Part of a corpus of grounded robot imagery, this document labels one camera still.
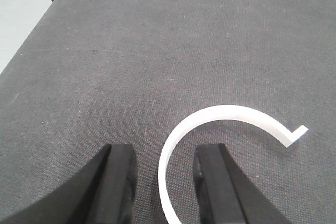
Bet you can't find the white pipe clamp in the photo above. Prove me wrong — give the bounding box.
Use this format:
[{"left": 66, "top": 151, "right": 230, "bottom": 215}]
[{"left": 158, "top": 104, "right": 308, "bottom": 224}]

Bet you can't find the dark grey table mat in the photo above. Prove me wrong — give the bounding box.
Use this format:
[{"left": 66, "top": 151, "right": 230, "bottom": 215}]
[{"left": 1, "top": 0, "right": 335, "bottom": 223}]

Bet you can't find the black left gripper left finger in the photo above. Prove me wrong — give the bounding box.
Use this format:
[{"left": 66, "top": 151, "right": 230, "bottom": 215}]
[{"left": 2, "top": 144, "right": 138, "bottom": 223}]

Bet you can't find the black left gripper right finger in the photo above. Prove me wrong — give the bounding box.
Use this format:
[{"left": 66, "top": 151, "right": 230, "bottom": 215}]
[{"left": 193, "top": 143, "right": 290, "bottom": 223}]

